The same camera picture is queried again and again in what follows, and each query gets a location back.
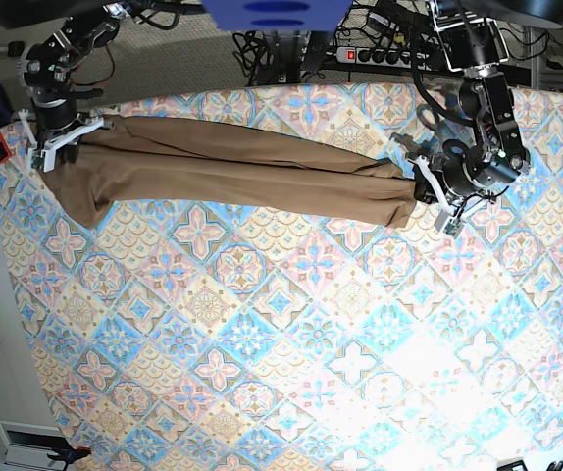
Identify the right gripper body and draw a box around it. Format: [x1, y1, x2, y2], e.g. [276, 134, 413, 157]
[16, 110, 114, 157]

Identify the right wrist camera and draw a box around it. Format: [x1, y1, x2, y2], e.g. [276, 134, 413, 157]
[27, 148, 57, 173]

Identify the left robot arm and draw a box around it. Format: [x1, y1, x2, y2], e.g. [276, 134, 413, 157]
[407, 1, 532, 236]

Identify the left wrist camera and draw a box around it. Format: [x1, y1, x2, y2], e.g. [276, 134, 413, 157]
[435, 211, 464, 238]

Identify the orange black clamp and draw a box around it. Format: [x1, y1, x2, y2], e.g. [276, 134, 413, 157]
[47, 446, 92, 465]

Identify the patterned tile tablecloth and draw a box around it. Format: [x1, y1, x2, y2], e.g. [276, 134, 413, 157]
[0, 90, 563, 470]

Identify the brown t-shirt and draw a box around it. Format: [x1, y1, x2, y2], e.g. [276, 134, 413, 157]
[40, 116, 416, 229]

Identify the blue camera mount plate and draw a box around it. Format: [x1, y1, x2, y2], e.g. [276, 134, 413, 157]
[201, 0, 352, 31]

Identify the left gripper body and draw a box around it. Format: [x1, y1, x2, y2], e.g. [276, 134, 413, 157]
[406, 155, 507, 219]

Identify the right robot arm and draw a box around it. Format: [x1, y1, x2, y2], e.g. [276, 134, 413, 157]
[17, 1, 188, 173]

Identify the white wall vent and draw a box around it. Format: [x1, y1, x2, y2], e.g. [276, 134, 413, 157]
[0, 420, 68, 470]

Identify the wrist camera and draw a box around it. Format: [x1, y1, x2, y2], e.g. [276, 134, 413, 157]
[27, 148, 57, 173]
[435, 211, 464, 238]

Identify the white power strip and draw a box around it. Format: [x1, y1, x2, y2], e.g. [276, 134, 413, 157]
[334, 46, 411, 69]

